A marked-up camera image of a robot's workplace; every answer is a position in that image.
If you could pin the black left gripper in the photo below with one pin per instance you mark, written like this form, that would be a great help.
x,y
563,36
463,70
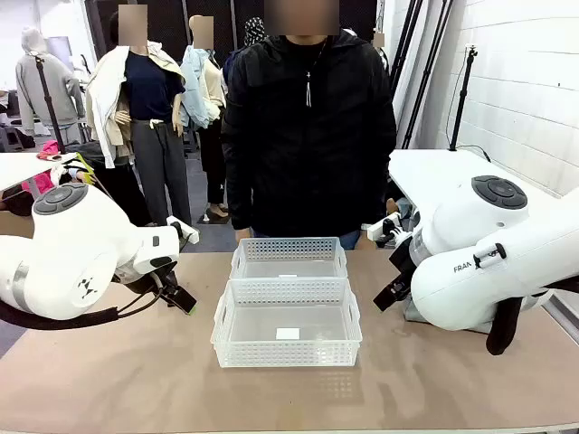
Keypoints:
x,y
149,280

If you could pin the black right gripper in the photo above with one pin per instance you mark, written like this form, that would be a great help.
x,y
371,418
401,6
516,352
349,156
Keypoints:
x,y
405,267

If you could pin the grey pouch with giant zipper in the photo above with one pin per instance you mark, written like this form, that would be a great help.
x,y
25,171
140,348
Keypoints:
x,y
414,312

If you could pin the left forearm in black sleeve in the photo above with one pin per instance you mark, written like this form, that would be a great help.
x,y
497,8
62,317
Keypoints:
x,y
377,199

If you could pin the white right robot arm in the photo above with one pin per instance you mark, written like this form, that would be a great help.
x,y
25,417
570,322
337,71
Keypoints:
x,y
475,280

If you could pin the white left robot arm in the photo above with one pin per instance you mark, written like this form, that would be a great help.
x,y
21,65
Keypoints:
x,y
81,244

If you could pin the right forearm in black sleeve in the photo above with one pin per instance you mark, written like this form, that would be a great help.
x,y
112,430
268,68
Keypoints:
x,y
237,203

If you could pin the person's left hand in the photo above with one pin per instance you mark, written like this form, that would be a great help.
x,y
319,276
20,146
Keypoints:
x,y
367,242

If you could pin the person's right hand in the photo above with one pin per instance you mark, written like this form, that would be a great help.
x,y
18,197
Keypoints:
x,y
242,234

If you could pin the white perforated plastic basket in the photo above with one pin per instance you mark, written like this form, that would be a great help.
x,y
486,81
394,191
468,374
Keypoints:
x,y
253,334
262,267

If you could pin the white paper label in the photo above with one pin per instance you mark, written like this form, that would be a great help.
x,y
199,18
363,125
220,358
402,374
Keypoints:
x,y
287,275
288,334

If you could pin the white table with rounded corner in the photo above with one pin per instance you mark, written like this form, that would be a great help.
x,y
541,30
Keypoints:
x,y
429,172

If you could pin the person in black jacket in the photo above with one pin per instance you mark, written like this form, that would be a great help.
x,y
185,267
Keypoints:
x,y
307,158

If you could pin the cardboard box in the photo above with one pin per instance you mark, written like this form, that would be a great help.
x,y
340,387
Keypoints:
x,y
13,226

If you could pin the pink garment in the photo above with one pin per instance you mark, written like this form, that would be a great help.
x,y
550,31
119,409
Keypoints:
x,y
34,186

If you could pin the pink cloth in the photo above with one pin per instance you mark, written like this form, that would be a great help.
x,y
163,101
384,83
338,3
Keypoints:
x,y
50,149

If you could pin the white table with metal leg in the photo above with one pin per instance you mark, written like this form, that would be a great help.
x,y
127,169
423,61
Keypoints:
x,y
22,167

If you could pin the mannequin in light blue jacket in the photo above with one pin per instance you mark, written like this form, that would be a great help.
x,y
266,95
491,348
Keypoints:
x,y
199,90

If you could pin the black stand with phone holder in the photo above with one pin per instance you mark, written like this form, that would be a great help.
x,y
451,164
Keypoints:
x,y
461,99

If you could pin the mannequin in navy shirt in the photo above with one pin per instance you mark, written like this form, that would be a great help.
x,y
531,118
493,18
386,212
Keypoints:
x,y
149,90

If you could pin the black leaning pole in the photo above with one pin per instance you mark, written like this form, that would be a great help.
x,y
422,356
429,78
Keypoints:
x,y
405,40
425,68

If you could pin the black tripod pole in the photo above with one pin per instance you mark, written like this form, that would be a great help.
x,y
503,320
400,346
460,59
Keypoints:
x,y
47,104

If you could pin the mannequin behind person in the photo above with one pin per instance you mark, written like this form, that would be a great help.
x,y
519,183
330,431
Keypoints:
x,y
379,40

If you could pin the mannequin in grey hoodie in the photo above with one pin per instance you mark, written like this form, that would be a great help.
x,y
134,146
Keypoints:
x,y
36,86

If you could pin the mannequin with patterned hood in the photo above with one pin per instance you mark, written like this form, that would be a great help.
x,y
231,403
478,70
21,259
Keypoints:
x,y
254,31

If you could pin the black backdrop curtain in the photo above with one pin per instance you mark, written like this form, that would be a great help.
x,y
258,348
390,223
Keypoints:
x,y
172,18

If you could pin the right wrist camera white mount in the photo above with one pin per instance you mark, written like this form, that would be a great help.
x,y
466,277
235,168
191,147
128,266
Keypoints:
x,y
380,228

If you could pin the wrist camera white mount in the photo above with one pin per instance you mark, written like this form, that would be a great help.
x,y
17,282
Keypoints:
x,y
380,228
181,228

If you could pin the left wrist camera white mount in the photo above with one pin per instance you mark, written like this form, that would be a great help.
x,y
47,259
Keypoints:
x,y
181,228

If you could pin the lime green frame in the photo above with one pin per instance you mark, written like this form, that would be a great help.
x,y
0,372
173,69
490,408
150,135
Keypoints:
x,y
86,165

